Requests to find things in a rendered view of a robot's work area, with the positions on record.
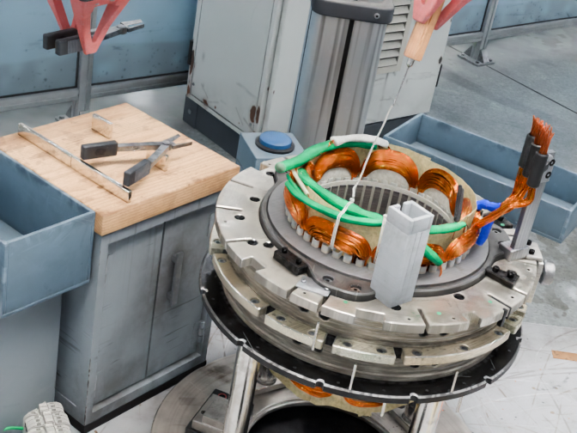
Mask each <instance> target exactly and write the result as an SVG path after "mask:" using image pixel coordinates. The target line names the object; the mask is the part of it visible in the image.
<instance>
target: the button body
mask: <svg viewBox="0 0 577 433"><path fill-rule="evenodd" d="M261 133H263V132H241V133H240V139H239V145H238V150H237V156H236V162H235V164H237V165H239V166H240V172H242V171H244V170H245V169H247V168H249V167H252V168H255V169H257V170H258V171H260V170H259V169H260V163H261V162H266V161H268V160H272V159H276V158H280V157H283V158H284V159H285V156H296V155H299V154H300V153H301V152H302V151H303V150H304V149H303V148H302V147H301V145H300V144H299V142H298V141H297V139H296V138H295V136H294V135H293V133H285V134H287V135H288V136H289V137H290V138H291V139H292V141H293V142H294V144H295V150H294V151H293V152H291V153H289V154H285V155H277V154H271V153H268V152H265V151H263V150H261V149H259V148H258V147H257V146H256V144H255V138H256V137H257V136H259V135H260V134H261Z"/></svg>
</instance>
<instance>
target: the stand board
mask: <svg viewBox="0 0 577 433"><path fill-rule="evenodd" d="M93 113H97V114H99V115H100V116H101V117H103V118H105V119H107V120H109V121H110V122H112V123H113V126H112V138H110V139H108V138H106V137H104V136H102V135H101V134H100V133H98V132H96V131H94V130H92V129H91V128H92V117H93ZM33 130H35V131H37V132H38V133H39V134H41V135H42V136H44V137H46V138H48V139H50V140H51V141H53V142H54V143H56V144H57V145H59V146H60V147H62V148H64V149H66V150H68V151H69V152H70V153H71V154H73V155H74V156H77V157H79V158H80V159H82V158H81V157H80V154H81V145H82V144H85V143H97V142H104V141H110V140H116V141H117V142H118V143H141V142H159V141H163V140H165V139H167V138H170V137H172V136H174V135H177V134H179V135H180V137H179V138H177V139H176V140H174V142H175V143H187V142H192V145H190V146H186V147H182V148H178V149H171V150H169V151H168V152H167V153H166V154H167V155H169V160H168V167H167V171H166V172H163V171H162V170H160V169H159V168H157V167H155V166H153V167H152V168H151V169H150V172H149V174H148V175H147V176H145V177H144V178H142V179H141V180H139V181H138V182H136V183H135V184H133V185H131V186H129V187H128V186H127V188H129V189H131V190H132V194H131V202H130V203H128V204H127V203H126V202H125V201H123V200H121V199H120V198H118V197H116V196H114V195H113V194H111V193H110V192H109V191H107V190H105V189H104V188H102V187H101V186H98V185H97V184H95V183H94V182H93V181H91V180H89V179H88V178H86V177H84V176H83V175H81V174H79V173H78V172H77V171H75V170H74V169H72V168H70V167H68V166H67V165H65V164H64V163H62V162H61V161H59V160H58V159H56V158H54V157H53V156H51V155H49V154H47V153H46V152H45V151H44V150H42V149H40V148H38V147H37V146H35V145H34V144H32V143H30V142H28V140H26V139H24V138H23V137H21V136H19V135H18V132H17V133H14V134H10V135H7V136H4V137H0V150H1V151H2V152H4V153H5V154H7V155H8V156H11V157H12V158H14V159H15V160H17V161H18V162H19V163H21V164H22V165H24V166H25V167H27V168H29V169H31V170H32V171H34V172H35V173H36V174H38V175H39V176H41V177H43V178H44V179H46V180H48V181H49V182H51V183H52V184H53V185H54V186H56V187H58V188H60V189H61V190H63V191H64V192H66V193H68V194H69V195H70V196H71V197H73V198H75V199H77V200H78V201H80V202H81V203H83V204H85V205H86V206H87V207H88V208H90V209H92V210H94V211H95V221H94V232H95V233H97V234H98V235H100V236H103V235H107V234H110V233H112V232H114V231H117V230H119V229H122V228H125V227H128V226H130V225H132V224H134V223H139V222H141V221H143V220H146V219H148V218H151V217H154V216H157V215H159V214H161V213H163V212H166V211H169V210H172V209H174V208H177V207H180V206H181V205H184V204H188V203H190V202H192V201H195V200H197V199H200V198H203V197H206V196H209V195H210V194H213V193H215V192H219V191H221V190H222V189H223V187H224V186H225V185H226V184H227V183H228V182H229V181H231V179H232V178H233V177H234V176H235V175H237V174H239V173H240V166H239V165H237V164H235V163H233V162H231V161H230V160H228V159H226V158H225V157H223V156H220V155H219V154H217V153H216V152H214V151H212V150H211V149H208V148H206V147H204V146H203V145H202V144H200V143H197V142H196V141H194V140H192V139H190V138H189V137H187V136H185V135H183V134H182V133H180V132H178V131H176V130H174V129H173V128H171V127H169V126H167V125H165V124H163V123H162V122H160V121H159V120H157V119H154V118H152V117H151V116H149V115H148V114H146V113H144V112H142V111H140V110H138V109H137V108H135V107H133V106H131V105H130V104H128V103H123V104H120V105H117V106H114V107H108V108H105V109H101V110H98V111H95V112H91V113H86V114H83V115H79V116H76V117H73V118H69V119H64V120H60V121H58V122H54V123H51V124H48V125H42V126H39V127H35V128H33ZM146 154H147V150H139V151H135V152H133V151H122V152H118V153H117V155H116V156H108V157H102V158H96V159H90V160H84V161H85V162H86V163H88V164H90V165H91V166H93V167H94V168H97V169H98V170H100V171H101V172H102V173H104V174H106V175H108V176H109V177H111V178H112V179H114V180H116V181H117V182H119V183H120V184H122V185H123V178H124V171H126V170H127V169H129V168H131V167H133V166H134V165H136V164H137V163H139V162H140V161H142V160H143V159H146Z"/></svg>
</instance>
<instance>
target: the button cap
mask: <svg viewBox="0 0 577 433"><path fill-rule="evenodd" d="M259 142H260V143H261V144H262V145H263V146H265V147H267V148H270V149H289V148H290V147H291V143H292V139H291V138H290V137H289V136H288V135H287V134H285V133H282V132H280V131H265V132H263V133H261V134H260V137H259Z"/></svg>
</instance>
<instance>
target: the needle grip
mask: <svg viewBox="0 0 577 433"><path fill-rule="evenodd" d="M445 1H446V0H445ZM445 1H444V2H445ZM444 2H443V3H442V4H441V5H440V7H439V8H438V9H437V10H436V11H435V12H434V13H433V14H432V15H431V17H430V18H429V19H428V20H427V21H426V22H425V23H424V24H422V23H420V22H419V21H416V24H415V26H414V28H413V30H412V33H411V35H410V39H409V41H408V44H407V46H406V48H405V50H404V56H405V57H408V58H412V59H415V60H416V61H419V62H420V61H422V57H423V55H424V53H425V51H426V48H427V46H428V43H429V40H430V37H431V35H432V32H433V31H434V27H435V24H436V22H437V20H438V18H439V15H440V12H441V10H442V7H443V5H444Z"/></svg>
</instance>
